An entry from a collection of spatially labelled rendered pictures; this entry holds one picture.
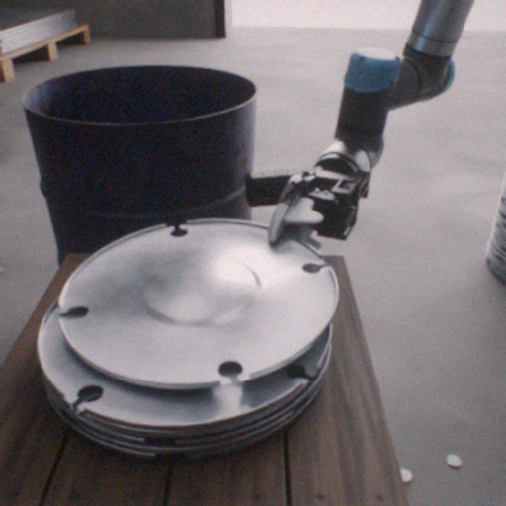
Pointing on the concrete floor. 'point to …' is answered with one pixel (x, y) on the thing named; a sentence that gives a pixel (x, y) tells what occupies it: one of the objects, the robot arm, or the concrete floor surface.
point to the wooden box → (384, 474)
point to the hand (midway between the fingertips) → (269, 239)
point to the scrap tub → (140, 149)
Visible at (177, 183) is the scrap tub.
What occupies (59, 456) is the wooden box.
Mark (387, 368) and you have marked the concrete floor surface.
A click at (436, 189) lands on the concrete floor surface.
